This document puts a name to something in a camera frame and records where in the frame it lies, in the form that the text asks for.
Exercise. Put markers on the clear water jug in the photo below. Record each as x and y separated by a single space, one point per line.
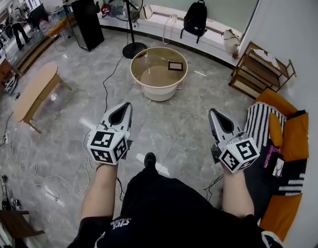
44 27

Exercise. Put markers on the large orange cushion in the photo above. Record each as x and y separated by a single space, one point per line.
295 138

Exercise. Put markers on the small white bag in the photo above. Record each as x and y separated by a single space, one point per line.
147 12

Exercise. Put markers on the oval wooden table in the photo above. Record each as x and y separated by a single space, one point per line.
37 89

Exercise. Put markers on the orange sofa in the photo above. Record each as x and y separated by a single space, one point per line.
277 102

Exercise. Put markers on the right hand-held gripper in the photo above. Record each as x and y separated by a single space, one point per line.
239 154

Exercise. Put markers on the dark wooden stool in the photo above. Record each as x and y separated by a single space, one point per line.
14 223

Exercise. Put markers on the beige shoulder bag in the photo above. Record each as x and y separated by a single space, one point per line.
231 41

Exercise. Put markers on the person's black shoe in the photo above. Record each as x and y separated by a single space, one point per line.
150 159

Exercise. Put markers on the yellow chair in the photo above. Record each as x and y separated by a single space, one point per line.
58 27

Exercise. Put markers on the pink book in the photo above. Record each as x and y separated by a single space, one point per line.
270 156

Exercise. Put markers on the white window bench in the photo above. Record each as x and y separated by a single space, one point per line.
158 24

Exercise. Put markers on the person's black clothing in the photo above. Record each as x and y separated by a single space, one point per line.
161 210

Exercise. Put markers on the wooden shelf rack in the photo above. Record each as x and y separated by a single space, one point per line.
259 74

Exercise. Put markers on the black white striped blanket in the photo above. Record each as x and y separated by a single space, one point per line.
259 123

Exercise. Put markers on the white card with tree print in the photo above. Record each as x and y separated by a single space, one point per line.
278 167

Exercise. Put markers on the person's right forearm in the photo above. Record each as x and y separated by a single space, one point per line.
237 192

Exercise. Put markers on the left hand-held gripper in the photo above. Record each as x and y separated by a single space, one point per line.
104 145

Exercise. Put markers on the person's left forearm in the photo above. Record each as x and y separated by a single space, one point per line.
100 190

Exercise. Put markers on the red helmet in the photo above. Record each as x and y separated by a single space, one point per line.
106 9

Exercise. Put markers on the white power strip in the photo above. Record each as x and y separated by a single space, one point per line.
6 138

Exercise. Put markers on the black monitor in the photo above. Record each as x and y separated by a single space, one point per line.
39 13

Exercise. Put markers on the brown wooden chair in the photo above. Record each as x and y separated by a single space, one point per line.
3 71

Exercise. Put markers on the black backpack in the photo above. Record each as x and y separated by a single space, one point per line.
195 17

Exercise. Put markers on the round glass coffee table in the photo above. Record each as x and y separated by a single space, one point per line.
158 86

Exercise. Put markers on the black picture frame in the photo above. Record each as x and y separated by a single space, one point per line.
175 66

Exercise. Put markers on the black cloth with white stripes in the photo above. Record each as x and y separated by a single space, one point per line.
293 185

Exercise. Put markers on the black and white bag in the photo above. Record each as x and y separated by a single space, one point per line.
11 84

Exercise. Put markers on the tall black cabinet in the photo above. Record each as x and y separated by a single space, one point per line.
87 22

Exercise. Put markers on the small brown object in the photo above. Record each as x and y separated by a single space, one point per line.
235 55

